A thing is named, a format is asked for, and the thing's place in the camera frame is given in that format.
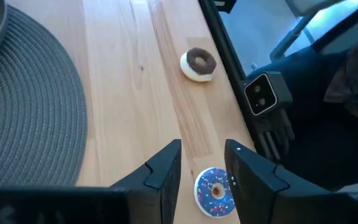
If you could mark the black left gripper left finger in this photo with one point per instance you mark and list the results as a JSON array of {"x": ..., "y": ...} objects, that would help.
[{"x": 160, "y": 186}]

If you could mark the round dark grey woven placemat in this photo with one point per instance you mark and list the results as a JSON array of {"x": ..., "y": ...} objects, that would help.
[{"x": 33, "y": 109}]

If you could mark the black aluminium table frame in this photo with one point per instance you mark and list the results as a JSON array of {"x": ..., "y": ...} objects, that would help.
[{"x": 225, "y": 62}]

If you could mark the light grey metal stand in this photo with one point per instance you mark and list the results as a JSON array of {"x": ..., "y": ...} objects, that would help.
[{"x": 294, "y": 31}]

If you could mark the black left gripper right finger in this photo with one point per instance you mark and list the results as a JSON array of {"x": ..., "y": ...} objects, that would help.
[{"x": 256, "y": 189}]

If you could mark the small blue sprinkled donut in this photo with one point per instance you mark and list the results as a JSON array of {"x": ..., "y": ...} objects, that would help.
[{"x": 208, "y": 199}]

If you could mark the person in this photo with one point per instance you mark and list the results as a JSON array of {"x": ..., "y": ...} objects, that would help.
[{"x": 337, "y": 140}]

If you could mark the small chocolate donut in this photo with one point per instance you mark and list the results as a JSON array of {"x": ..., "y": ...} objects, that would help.
[{"x": 194, "y": 73}]

